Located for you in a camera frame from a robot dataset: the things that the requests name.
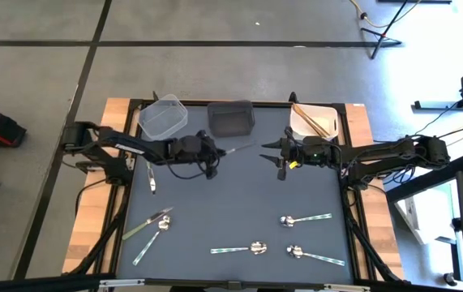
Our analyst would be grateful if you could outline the black aluminium table frame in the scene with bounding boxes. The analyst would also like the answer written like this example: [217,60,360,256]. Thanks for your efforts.
[62,91,410,292]

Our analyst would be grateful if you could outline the black tripod stand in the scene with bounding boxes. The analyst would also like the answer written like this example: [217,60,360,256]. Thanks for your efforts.
[359,0,404,60]

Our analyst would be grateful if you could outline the white box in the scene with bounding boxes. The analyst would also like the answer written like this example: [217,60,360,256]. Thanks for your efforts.
[394,182,458,246]

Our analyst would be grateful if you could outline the green handled table knife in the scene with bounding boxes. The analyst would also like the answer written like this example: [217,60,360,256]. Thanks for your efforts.
[224,142,257,157]
[146,161,157,196]
[122,206,174,241]

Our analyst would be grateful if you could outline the black diagonal beam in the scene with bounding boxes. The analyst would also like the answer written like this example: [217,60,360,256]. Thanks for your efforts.
[384,152,463,204]

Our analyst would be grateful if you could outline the silver spoon with green handle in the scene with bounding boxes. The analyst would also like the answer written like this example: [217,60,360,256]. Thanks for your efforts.
[209,241,268,256]
[131,214,172,267]
[286,244,346,268]
[278,213,333,229]

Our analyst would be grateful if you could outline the white plastic container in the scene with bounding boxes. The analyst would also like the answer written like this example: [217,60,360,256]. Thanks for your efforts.
[289,102,340,141]

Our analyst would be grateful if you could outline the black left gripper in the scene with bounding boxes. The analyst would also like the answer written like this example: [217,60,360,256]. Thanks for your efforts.
[174,129,229,180]

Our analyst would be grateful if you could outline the dark grey plastic container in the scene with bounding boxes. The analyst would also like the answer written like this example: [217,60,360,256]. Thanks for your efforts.
[207,100,255,138]

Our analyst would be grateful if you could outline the yellow cable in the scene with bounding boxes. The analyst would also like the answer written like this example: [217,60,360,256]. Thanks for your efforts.
[349,0,423,30]

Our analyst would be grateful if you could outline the dark grey table mat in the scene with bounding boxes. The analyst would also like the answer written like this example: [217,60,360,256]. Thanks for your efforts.
[117,105,354,285]

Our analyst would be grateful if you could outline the clear plastic container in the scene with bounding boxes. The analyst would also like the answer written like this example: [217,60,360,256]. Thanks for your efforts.
[137,93,189,142]

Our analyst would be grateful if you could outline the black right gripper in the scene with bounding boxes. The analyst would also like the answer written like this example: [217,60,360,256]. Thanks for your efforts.
[259,126,334,182]

